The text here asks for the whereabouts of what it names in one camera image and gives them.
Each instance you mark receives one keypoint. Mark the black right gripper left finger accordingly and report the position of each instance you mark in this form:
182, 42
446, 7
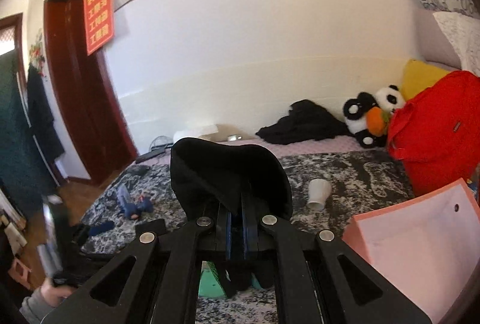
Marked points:
154, 280

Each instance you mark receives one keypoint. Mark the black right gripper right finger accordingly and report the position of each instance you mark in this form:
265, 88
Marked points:
319, 279

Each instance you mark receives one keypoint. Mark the blue toy figure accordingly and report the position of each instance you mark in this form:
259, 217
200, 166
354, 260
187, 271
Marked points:
130, 209

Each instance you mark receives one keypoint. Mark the white cup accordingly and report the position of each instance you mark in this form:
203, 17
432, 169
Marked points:
319, 190

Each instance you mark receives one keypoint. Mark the black cloth item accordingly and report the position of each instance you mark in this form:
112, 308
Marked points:
235, 186

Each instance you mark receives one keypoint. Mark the person's left hand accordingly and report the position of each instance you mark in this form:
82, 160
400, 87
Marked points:
53, 295

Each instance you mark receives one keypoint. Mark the mint green triangular item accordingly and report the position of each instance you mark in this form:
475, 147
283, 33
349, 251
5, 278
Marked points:
209, 284

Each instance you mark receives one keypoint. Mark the dark red door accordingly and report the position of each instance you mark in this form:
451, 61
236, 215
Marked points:
84, 94

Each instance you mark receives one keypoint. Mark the pink storage box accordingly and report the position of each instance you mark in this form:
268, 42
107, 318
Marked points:
427, 247

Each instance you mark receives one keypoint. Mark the pink bed sheet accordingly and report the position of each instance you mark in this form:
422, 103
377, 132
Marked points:
339, 144

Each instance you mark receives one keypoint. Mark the black power strip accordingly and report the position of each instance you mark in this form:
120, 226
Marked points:
157, 152

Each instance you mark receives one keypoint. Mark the hanging dark coat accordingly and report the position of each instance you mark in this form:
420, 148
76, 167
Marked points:
41, 117

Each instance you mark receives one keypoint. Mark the cardboard box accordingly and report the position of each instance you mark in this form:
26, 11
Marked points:
224, 131

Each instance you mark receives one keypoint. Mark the black clothing pile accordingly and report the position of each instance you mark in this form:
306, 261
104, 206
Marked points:
306, 121

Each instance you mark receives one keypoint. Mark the panda plush toy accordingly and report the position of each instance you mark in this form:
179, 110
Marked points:
367, 116

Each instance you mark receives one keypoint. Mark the red bag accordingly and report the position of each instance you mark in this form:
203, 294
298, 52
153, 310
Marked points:
436, 134

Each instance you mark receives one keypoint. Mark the yellow pillow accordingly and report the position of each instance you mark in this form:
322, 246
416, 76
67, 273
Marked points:
418, 76

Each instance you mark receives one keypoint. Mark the red poster sign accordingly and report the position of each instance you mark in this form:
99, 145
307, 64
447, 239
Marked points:
99, 23

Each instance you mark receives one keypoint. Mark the white folded quilt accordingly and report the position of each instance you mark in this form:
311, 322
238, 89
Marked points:
463, 33

